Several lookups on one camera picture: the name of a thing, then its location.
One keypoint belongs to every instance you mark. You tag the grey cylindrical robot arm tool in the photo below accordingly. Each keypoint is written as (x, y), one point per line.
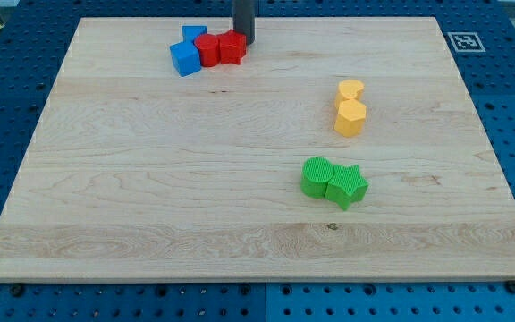
(243, 19)

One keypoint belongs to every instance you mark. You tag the yellow heart block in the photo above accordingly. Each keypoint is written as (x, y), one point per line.
(348, 90)

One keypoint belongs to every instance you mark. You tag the green cylinder block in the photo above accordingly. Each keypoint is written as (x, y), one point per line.
(315, 176)

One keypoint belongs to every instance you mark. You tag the wooden board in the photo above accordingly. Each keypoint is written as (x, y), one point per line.
(135, 174)

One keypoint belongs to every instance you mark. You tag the green star block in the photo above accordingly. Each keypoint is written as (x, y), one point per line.
(347, 186)

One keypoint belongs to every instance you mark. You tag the yellow hexagon block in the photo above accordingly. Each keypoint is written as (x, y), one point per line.
(350, 118)

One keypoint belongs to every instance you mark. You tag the red star block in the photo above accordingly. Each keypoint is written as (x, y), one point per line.
(232, 47)

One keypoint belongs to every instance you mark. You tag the blue cube block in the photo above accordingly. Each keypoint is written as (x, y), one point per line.
(185, 58)

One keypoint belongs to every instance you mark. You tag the red cylinder block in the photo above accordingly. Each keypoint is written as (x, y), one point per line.
(208, 48)

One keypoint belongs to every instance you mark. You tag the blue block behind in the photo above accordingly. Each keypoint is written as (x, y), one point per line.
(191, 32)

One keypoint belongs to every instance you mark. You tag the white fiducial marker tag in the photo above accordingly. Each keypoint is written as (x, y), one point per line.
(466, 42)

